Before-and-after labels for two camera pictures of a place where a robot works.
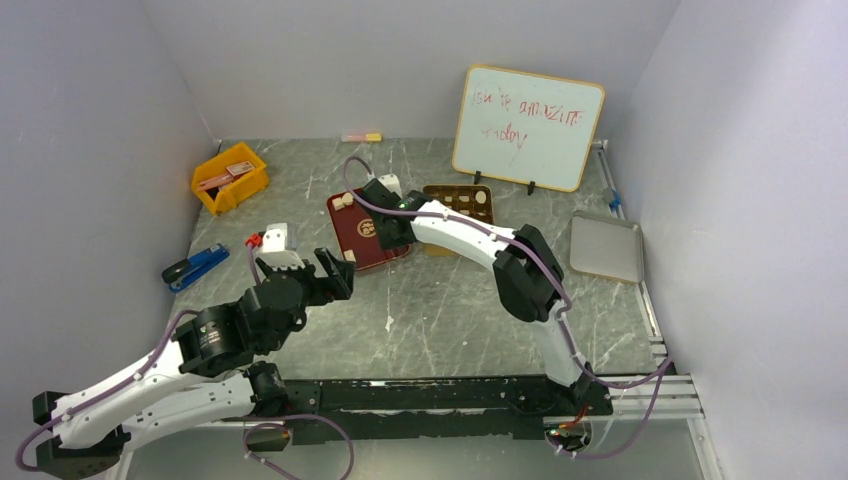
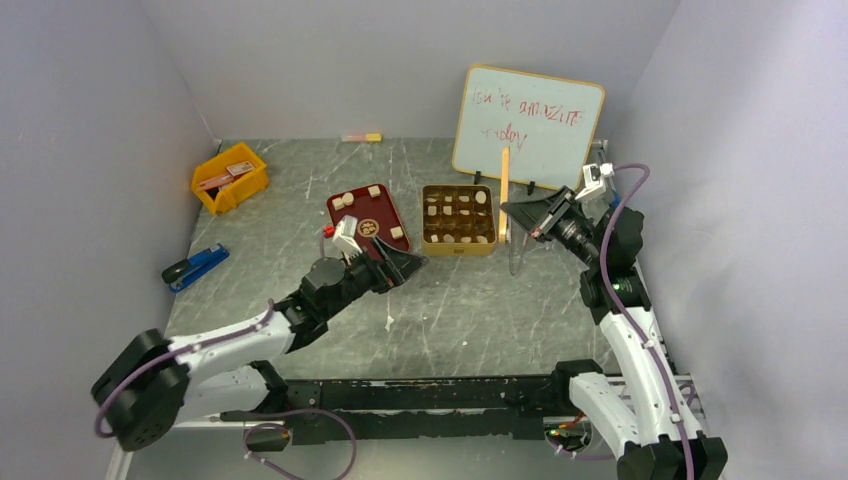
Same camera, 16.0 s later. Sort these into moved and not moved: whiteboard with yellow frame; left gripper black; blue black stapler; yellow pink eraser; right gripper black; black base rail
Moved: right gripper black; left gripper black
Not moved: black base rail; yellow pink eraser; whiteboard with yellow frame; blue black stapler
